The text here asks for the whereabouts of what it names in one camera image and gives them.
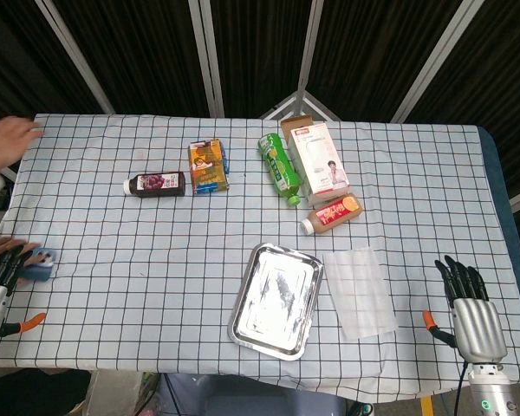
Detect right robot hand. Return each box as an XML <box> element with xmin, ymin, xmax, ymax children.
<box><xmin>422</xmin><ymin>254</ymin><xmax>509</xmax><ymax>364</ymax></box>

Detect blue block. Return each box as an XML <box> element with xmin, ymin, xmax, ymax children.
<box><xmin>20</xmin><ymin>246</ymin><xmax>56</xmax><ymax>283</ymax></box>

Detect clear plastic sheet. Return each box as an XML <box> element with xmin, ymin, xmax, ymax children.
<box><xmin>322</xmin><ymin>246</ymin><xmax>399</xmax><ymax>341</ymax></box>

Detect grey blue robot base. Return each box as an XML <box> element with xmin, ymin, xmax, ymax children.
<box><xmin>155</xmin><ymin>372</ymin><xmax>347</xmax><ymax>416</ymax></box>

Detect silver metal tray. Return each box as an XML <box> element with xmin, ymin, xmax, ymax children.
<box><xmin>227</xmin><ymin>242</ymin><xmax>325</xmax><ymax>361</ymax></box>

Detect blue padded table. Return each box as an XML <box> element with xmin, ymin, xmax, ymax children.
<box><xmin>478</xmin><ymin>126</ymin><xmax>520</xmax><ymax>287</ymax></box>

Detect dark grape juice bottle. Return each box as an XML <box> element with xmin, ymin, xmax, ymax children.
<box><xmin>122</xmin><ymin>171</ymin><xmax>186</xmax><ymax>199</ymax></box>

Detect checkered light blue tablecloth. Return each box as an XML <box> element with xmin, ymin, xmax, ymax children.
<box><xmin>0</xmin><ymin>113</ymin><xmax>520</xmax><ymax>404</ymax></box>

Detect brown drink bottle red label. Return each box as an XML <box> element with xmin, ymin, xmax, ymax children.
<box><xmin>300</xmin><ymin>194</ymin><xmax>364</xmax><ymax>237</ymax></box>

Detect orange snack packet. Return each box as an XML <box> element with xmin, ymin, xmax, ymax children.
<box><xmin>187</xmin><ymin>138</ymin><xmax>231</xmax><ymax>196</ymax></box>

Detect white carton box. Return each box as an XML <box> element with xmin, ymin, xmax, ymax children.
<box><xmin>280</xmin><ymin>115</ymin><xmax>352</xmax><ymax>207</ymax></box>

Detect green tea bottle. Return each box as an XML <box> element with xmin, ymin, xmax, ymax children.
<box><xmin>257</xmin><ymin>132</ymin><xmax>303</xmax><ymax>208</ymax></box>

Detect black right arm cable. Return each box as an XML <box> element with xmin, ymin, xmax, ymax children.
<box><xmin>453</xmin><ymin>362</ymin><xmax>470</xmax><ymax>416</ymax></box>

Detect double aluminium frame bar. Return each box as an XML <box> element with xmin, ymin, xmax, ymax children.
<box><xmin>188</xmin><ymin>0</ymin><xmax>225</xmax><ymax>118</ymax></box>

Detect triangular aluminium frame foot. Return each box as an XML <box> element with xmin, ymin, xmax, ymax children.
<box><xmin>259</xmin><ymin>88</ymin><xmax>342</xmax><ymax>123</ymax></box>

